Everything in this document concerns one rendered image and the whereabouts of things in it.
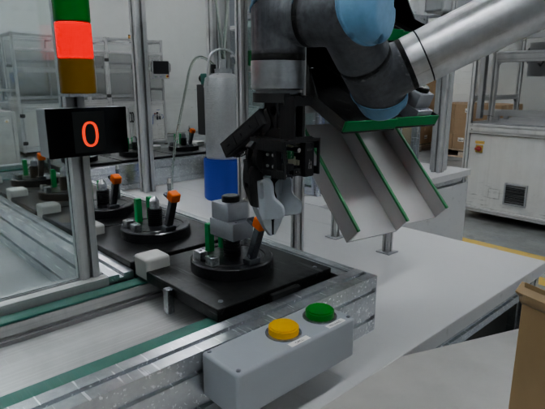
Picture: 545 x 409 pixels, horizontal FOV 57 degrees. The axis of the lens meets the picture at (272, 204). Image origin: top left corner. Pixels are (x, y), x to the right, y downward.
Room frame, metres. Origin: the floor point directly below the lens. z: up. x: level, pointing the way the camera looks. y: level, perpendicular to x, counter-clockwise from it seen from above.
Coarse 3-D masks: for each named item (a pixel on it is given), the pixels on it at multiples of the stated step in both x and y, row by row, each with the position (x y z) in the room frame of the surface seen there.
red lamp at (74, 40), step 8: (56, 24) 0.74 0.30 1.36; (64, 24) 0.74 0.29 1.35; (72, 24) 0.74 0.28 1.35; (80, 24) 0.74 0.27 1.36; (88, 24) 0.76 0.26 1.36; (56, 32) 0.74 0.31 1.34; (64, 32) 0.74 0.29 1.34; (72, 32) 0.74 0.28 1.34; (80, 32) 0.74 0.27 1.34; (88, 32) 0.75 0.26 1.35; (56, 40) 0.74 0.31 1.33; (64, 40) 0.74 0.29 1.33; (72, 40) 0.74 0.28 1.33; (80, 40) 0.74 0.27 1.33; (88, 40) 0.75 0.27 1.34; (64, 48) 0.74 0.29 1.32; (72, 48) 0.74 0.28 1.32; (80, 48) 0.74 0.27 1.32; (88, 48) 0.75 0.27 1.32; (64, 56) 0.74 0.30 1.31; (72, 56) 0.74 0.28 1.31; (80, 56) 0.74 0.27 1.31; (88, 56) 0.75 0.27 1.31
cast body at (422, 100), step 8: (424, 88) 1.03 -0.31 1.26; (408, 96) 1.04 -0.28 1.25; (416, 96) 1.03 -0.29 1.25; (424, 96) 1.03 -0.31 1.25; (432, 96) 1.04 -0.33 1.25; (408, 104) 1.04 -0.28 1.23; (416, 104) 1.03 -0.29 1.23; (424, 104) 1.04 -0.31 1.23; (400, 112) 1.06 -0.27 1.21; (408, 112) 1.04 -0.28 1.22; (416, 112) 1.02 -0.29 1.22; (424, 112) 1.03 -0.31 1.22
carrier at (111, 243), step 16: (160, 208) 0.99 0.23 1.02; (96, 224) 0.99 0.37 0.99; (128, 224) 0.96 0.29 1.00; (144, 224) 0.99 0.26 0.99; (160, 224) 0.98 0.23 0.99; (176, 224) 0.99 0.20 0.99; (192, 224) 1.06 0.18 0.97; (112, 240) 0.94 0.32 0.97; (128, 240) 0.93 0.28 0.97; (144, 240) 0.92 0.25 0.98; (160, 240) 0.92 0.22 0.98; (176, 240) 0.94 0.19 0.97; (192, 240) 0.94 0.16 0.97; (112, 256) 0.87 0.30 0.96; (128, 256) 0.85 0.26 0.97
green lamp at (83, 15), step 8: (56, 0) 0.74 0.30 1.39; (64, 0) 0.74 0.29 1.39; (72, 0) 0.74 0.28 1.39; (80, 0) 0.74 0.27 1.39; (88, 0) 0.76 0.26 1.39; (56, 8) 0.74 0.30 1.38; (64, 8) 0.74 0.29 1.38; (72, 8) 0.74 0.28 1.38; (80, 8) 0.74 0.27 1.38; (88, 8) 0.76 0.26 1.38; (56, 16) 0.74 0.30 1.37; (64, 16) 0.74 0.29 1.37; (72, 16) 0.74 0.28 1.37; (80, 16) 0.74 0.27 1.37; (88, 16) 0.76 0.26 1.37
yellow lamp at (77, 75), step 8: (64, 64) 0.74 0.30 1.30; (72, 64) 0.74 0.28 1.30; (80, 64) 0.74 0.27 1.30; (88, 64) 0.75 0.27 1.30; (64, 72) 0.74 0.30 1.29; (72, 72) 0.74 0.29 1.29; (80, 72) 0.74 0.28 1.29; (88, 72) 0.75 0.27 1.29; (64, 80) 0.74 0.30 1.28; (72, 80) 0.74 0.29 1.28; (80, 80) 0.74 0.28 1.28; (88, 80) 0.75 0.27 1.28; (64, 88) 0.74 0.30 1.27; (72, 88) 0.74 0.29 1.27; (80, 88) 0.74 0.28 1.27; (88, 88) 0.75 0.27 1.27; (96, 88) 0.76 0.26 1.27
